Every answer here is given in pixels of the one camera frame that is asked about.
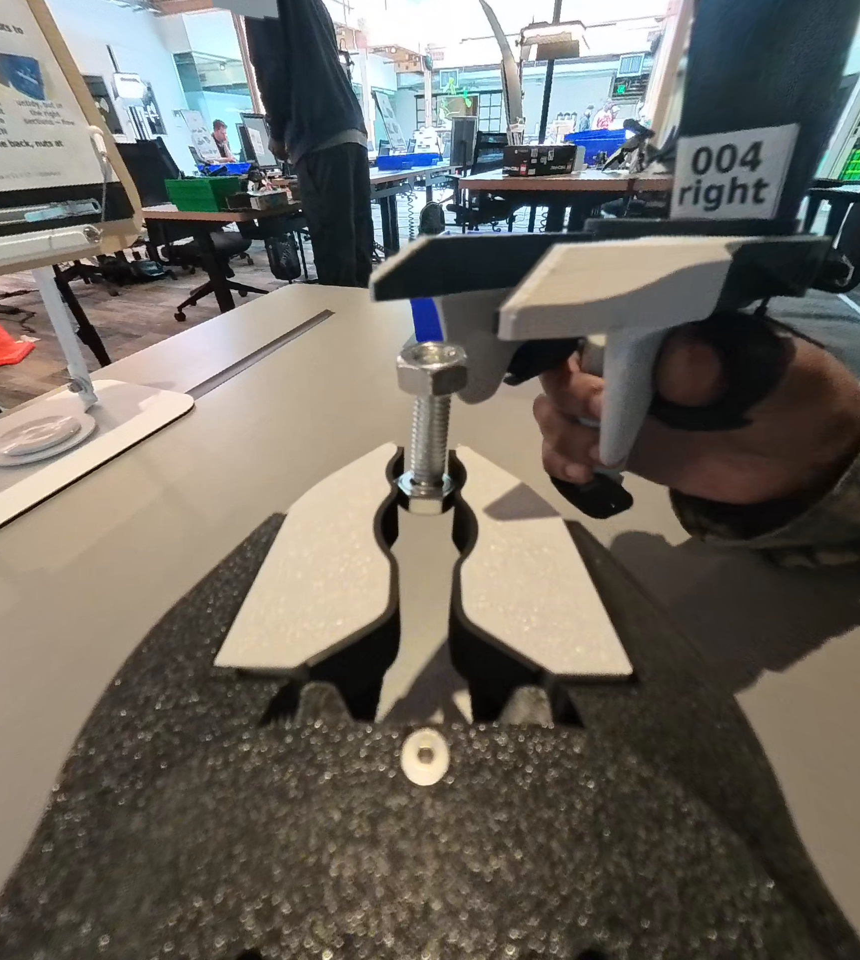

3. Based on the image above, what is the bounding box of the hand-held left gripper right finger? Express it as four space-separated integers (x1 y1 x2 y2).
454 444 635 684

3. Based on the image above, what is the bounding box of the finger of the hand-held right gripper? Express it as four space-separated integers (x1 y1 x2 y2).
368 231 590 405
497 237 736 468

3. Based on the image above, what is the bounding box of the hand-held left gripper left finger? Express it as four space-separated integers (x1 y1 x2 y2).
214 442 405 685

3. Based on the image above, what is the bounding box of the large blue plastic bin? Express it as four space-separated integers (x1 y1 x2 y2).
409 296 446 346

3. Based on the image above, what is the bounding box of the silver hex nut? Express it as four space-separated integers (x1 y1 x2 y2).
396 341 470 400

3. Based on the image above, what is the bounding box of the silver hex bolt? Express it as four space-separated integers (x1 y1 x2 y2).
397 393 462 517

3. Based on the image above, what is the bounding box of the person's right hand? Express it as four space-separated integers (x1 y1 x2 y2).
533 311 860 519

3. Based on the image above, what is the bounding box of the wooden desk with black legs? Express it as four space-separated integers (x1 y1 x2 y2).
141 198 311 316
366 165 461 256
458 168 674 234

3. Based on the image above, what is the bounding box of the black box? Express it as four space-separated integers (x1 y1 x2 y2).
502 144 579 177

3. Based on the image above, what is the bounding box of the white metal stand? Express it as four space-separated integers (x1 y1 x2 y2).
0 225 197 545

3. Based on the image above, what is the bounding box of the black computer monitor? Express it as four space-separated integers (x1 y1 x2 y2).
238 112 281 170

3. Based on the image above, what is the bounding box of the green plastic bin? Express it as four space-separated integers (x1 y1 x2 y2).
163 176 245 213

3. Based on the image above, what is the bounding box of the wooden board with instruction sheet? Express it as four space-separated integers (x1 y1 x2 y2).
0 0 146 286

